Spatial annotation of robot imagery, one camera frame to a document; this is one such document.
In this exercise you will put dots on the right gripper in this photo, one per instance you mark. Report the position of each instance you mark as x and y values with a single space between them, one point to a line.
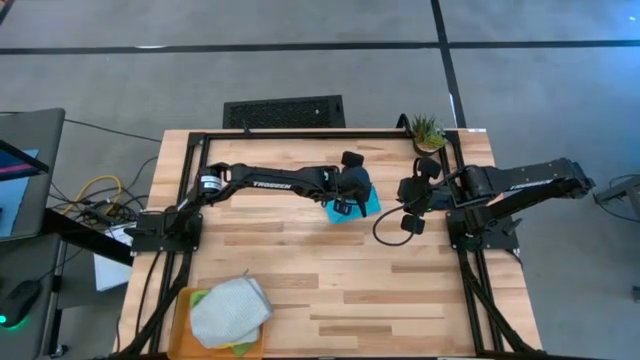
412 193

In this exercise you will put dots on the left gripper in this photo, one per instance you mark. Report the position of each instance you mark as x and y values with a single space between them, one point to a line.
350 182

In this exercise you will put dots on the blue microfiber towel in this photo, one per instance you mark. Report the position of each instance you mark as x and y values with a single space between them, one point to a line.
373 204

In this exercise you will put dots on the grey waffle microfiber towel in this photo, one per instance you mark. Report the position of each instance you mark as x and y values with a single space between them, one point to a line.
230 312

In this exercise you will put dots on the green microfiber towel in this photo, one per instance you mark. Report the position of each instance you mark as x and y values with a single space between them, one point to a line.
197 297

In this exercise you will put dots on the yellow microfiber towel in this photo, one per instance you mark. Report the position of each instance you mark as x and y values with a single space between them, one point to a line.
222 346

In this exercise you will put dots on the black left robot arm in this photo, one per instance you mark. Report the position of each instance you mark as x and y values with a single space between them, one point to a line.
280 182

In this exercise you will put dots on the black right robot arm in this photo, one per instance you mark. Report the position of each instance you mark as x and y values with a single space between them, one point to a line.
525 180

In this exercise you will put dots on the small potted succulent plant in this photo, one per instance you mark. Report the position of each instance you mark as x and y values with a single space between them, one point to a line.
427 132

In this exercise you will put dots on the grey metal stand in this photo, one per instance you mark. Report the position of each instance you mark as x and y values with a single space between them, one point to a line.
620 192

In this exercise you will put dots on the orange plastic tray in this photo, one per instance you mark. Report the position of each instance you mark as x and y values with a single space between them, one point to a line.
180 340

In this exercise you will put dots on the black metal beam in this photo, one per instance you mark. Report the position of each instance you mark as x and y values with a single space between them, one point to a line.
85 237

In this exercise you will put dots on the dark grey side desk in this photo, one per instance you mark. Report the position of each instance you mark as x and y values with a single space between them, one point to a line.
35 260

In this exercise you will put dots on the grey laptop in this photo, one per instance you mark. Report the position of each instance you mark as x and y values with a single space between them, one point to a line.
30 130

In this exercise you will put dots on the black computer mouse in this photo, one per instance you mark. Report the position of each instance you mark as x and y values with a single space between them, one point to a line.
20 302

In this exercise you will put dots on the black aluminium table frame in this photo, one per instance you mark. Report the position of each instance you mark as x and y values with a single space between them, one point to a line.
300 135

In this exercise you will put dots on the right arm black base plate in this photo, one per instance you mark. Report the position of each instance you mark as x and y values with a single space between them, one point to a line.
495 238

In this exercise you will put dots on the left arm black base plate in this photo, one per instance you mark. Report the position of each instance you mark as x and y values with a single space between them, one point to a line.
150 243

